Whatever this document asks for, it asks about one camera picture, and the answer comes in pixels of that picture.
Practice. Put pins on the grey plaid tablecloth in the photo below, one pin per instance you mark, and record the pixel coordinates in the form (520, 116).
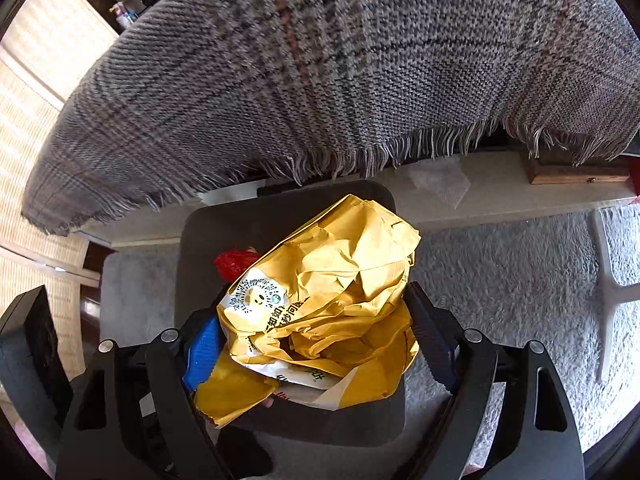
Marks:
(201, 94)

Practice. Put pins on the red snack bag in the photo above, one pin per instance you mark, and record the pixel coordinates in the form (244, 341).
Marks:
(232, 263)

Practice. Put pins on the bamboo folding screen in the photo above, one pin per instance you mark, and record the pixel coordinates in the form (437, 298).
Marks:
(46, 50)

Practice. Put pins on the grey shaggy carpet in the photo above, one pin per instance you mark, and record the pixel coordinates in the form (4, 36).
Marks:
(513, 281)

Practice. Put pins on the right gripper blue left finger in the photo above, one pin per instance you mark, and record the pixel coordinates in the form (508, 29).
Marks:
(133, 415)

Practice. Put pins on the yellow paper bag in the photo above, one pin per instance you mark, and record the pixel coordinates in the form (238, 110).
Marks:
(319, 320)

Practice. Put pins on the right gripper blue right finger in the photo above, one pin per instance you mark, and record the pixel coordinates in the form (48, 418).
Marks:
(536, 437)

